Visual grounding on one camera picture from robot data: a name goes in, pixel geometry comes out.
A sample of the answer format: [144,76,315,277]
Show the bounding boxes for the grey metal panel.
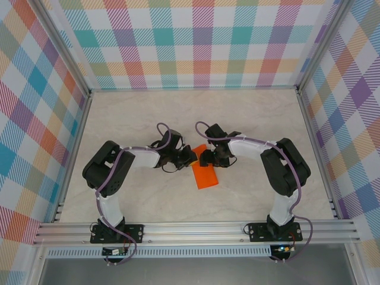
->
[38,256,357,285]

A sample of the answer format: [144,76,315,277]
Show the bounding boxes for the aluminium front mounting rail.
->
[32,218,362,246]

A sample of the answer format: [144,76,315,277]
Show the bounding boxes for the orange paper sheet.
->
[191,144,220,190]

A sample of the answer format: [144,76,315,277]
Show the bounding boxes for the slotted grey cable duct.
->
[46,245,273,258]

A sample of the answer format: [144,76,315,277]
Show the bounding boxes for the tall aluminium frame post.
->
[28,0,93,99]
[295,0,356,93]

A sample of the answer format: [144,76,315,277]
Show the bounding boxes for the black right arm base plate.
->
[248,221,303,243]

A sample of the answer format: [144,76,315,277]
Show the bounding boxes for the aluminium side rail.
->
[296,87,342,220]
[53,90,93,223]

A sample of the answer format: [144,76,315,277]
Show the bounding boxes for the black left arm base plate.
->
[90,224,145,244]

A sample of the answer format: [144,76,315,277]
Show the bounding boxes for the aluminium back rail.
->
[88,85,299,91]

